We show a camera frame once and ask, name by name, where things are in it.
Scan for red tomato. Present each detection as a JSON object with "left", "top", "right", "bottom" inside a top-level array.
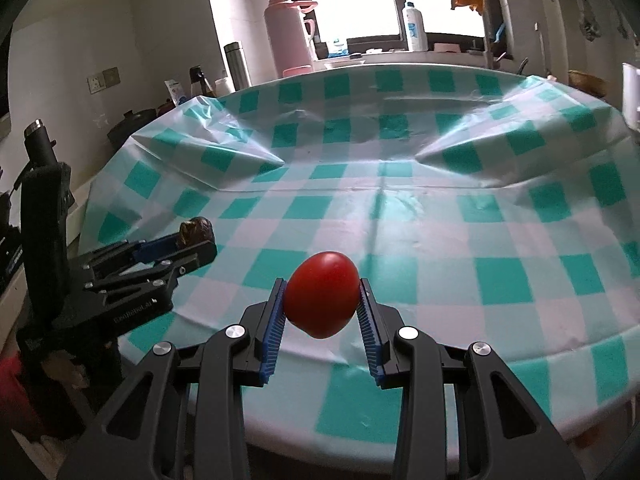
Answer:
[{"left": 283, "top": 251, "right": 360, "bottom": 339}]

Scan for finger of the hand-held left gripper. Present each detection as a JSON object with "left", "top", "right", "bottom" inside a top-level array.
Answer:
[
  {"left": 84, "top": 240, "right": 218, "bottom": 302},
  {"left": 82, "top": 237, "right": 179, "bottom": 272}
]

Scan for white lotion bottle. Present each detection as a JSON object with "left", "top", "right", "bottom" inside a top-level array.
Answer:
[{"left": 401, "top": 0, "right": 430, "bottom": 52}]

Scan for dark cooking pot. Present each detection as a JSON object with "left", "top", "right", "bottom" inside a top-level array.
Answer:
[{"left": 107, "top": 108, "right": 158, "bottom": 150}]

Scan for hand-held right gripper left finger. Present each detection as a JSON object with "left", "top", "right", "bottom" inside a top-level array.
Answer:
[{"left": 57, "top": 276, "right": 287, "bottom": 480}]

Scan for dark wrinkled fruit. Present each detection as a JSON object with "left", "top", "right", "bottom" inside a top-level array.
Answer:
[{"left": 177, "top": 216, "right": 217, "bottom": 250}]

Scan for hanging kitchen utensils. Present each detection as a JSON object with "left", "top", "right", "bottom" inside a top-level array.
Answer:
[{"left": 547, "top": 0, "right": 601, "bottom": 41}]

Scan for white cup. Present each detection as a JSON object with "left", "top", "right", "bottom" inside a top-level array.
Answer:
[{"left": 621, "top": 62, "right": 640, "bottom": 128}]

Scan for pink thermos jug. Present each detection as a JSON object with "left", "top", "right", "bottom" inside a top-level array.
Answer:
[{"left": 264, "top": 0, "right": 319, "bottom": 79}]

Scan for dark glass bottle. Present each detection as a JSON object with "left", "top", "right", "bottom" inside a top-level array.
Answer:
[{"left": 188, "top": 65, "right": 207, "bottom": 99}]

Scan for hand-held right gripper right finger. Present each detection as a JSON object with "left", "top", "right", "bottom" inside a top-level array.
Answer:
[{"left": 357, "top": 276, "right": 586, "bottom": 480}]

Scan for steel flask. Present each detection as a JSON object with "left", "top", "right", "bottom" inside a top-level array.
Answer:
[{"left": 223, "top": 41, "right": 253, "bottom": 89}]

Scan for red garment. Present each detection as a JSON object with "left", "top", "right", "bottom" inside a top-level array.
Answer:
[{"left": 0, "top": 355, "right": 36, "bottom": 436}]

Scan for wicker basket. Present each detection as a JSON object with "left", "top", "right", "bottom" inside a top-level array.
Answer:
[{"left": 568, "top": 70, "right": 608, "bottom": 97}]

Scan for teal checkered tablecloth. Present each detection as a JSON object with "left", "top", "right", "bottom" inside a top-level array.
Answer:
[{"left": 82, "top": 62, "right": 640, "bottom": 453}]

